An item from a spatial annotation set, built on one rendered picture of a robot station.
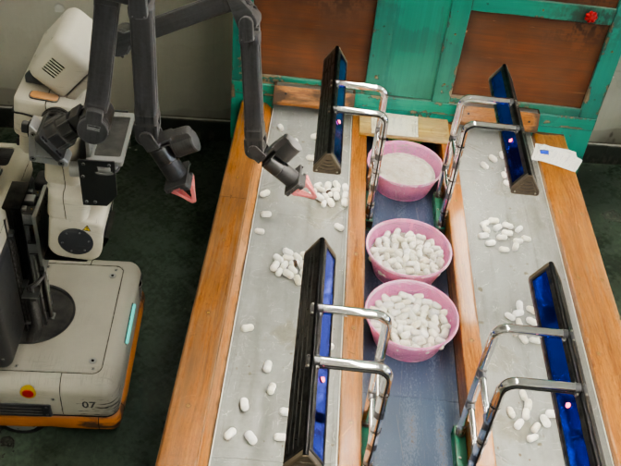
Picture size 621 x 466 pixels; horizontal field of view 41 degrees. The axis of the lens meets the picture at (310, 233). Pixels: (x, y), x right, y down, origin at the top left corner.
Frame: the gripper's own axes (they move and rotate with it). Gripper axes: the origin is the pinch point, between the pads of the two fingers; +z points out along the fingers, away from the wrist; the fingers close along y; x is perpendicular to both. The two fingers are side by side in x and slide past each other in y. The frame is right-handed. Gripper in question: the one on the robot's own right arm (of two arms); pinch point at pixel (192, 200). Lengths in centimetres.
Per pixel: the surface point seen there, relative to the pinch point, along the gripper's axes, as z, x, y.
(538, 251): 71, -84, 16
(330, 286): 9, -35, -38
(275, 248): 33.8, -9.8, 10.4
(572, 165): 79, -105, 60
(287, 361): 35, -13, -34
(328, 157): 7.7, -37.1, 9.4
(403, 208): 59, -46, 41
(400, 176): 54, -48, 51
